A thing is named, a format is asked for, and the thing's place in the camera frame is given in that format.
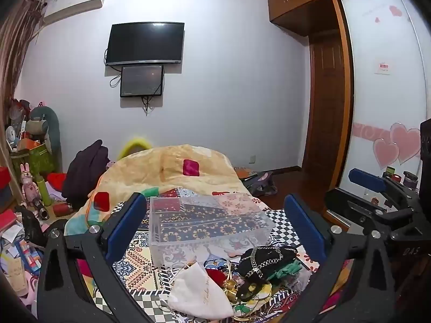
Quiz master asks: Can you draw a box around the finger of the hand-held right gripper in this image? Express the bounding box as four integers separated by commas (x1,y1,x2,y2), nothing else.
348,168,420,210
324,188,416,235

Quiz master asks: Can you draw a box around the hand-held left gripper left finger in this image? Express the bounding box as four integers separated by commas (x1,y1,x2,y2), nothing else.
36,192,149,323

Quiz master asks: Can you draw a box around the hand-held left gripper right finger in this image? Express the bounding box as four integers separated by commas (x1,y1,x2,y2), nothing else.
284,194,397,323

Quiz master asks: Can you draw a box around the black chain-trimmed pouch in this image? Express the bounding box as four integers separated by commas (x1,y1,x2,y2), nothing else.
237,245,299,285

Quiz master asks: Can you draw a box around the clear plastic storage box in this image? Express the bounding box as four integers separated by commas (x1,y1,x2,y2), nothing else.
149,193,276,268

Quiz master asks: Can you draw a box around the white drawstring pouch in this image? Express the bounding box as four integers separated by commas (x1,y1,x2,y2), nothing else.
167,262,234,320

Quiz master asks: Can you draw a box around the dark jar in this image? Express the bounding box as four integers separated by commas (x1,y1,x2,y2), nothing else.
402,171,419,189

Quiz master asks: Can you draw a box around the green fabric piece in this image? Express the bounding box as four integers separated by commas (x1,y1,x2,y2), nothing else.
267,259,303,282

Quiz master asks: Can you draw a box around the colourful patterned bed sheet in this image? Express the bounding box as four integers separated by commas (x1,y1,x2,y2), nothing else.
77,188,341,323

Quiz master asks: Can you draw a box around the yellow patterned quilt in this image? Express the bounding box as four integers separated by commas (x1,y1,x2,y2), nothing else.
64,144,252,237

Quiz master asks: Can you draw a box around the purple bag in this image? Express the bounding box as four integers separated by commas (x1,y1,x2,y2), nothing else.
245,171,279,196

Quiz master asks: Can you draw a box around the red cylinder can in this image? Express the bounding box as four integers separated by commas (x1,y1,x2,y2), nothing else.
53,202,73,217

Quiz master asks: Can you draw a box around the black clothing pile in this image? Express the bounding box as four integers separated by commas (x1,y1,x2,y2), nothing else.
62,139,112,210

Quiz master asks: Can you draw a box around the yellow floral cloth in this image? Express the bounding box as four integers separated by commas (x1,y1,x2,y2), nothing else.
232,282,274,317

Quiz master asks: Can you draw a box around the yellow-green fuzzy plush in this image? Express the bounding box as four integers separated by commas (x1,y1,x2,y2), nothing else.
117,136,153,161

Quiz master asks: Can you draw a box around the brown wooden door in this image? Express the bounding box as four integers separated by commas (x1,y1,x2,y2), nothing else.
301,35,348,176

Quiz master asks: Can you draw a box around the orange book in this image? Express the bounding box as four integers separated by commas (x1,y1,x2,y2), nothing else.
234,166,259,180

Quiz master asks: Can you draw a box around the red cloth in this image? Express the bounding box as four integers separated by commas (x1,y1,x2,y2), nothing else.
47,172,68,191

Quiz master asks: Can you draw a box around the gold metallic trinket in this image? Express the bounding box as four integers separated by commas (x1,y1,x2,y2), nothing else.
222,269,242,297

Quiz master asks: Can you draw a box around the green bottle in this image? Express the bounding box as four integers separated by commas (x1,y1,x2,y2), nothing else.
36,180,53,206

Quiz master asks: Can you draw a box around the black bag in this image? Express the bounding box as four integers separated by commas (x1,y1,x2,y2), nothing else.
15,205,68,247

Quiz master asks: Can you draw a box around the red velvet pouch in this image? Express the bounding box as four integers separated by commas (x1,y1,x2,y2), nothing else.
205,267,227,285

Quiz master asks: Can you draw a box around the pink bunny toy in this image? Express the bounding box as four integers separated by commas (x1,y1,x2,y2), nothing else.
19,163,40,206

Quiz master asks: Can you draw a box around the green gift bag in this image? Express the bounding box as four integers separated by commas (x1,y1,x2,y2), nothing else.
10,141,57,180

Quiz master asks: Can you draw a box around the red and white sticker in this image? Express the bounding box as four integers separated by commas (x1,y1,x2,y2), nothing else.
373,58,393,75

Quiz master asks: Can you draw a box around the cream cosmetic tube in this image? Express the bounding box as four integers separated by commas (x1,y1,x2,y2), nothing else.
1,255,30,297

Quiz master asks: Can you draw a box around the grey-green plush toy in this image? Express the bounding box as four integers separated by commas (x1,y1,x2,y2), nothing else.
25,106,62,163

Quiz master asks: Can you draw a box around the wooden overhead cabinet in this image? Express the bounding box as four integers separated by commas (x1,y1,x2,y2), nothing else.
267,0,338,37

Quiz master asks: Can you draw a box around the brown curtain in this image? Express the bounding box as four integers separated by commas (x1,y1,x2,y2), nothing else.
0,0,47,150

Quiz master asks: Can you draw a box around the white air conditioner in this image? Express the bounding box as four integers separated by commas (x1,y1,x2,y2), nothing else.
40,0,103,26

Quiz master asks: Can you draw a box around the small black wall monitor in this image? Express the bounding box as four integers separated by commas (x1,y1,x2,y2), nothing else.
120,64,165,98

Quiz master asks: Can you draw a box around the wall-mounted black television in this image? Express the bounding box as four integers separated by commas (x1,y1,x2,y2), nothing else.
105,22,185,66

